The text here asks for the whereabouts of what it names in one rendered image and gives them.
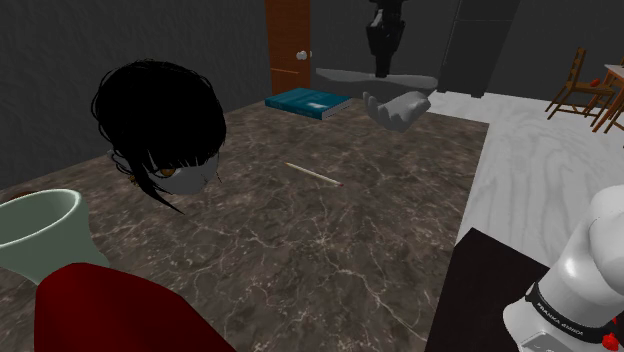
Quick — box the dark tall cabinet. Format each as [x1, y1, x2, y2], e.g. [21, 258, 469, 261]
[436, 0, 521, 99]

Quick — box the teal book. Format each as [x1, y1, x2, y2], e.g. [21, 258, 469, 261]
[264, 87, 354, 122]

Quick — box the pencil with red tip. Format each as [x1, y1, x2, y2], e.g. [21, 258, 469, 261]
[284, 161, 345, 188]

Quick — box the wooden chair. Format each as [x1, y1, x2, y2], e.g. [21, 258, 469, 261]
[544, 46, 617, 129]

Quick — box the wooden table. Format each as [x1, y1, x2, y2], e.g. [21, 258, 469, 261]
[591, 55, 624, 136]

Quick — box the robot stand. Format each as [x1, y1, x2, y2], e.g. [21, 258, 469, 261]
[423, 226, 553, 352]

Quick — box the brown wooden door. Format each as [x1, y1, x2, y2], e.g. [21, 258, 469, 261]
[264, 0, 313, 97]

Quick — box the grey hand figure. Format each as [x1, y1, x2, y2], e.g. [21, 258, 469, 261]
[315, 67, 439, 134]

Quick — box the black-haired doll head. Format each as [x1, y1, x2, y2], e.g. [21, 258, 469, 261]
[90, 58, 228, 216]

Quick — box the dark red rounded object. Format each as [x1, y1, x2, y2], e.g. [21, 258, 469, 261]
[33, 262, 238, 352]

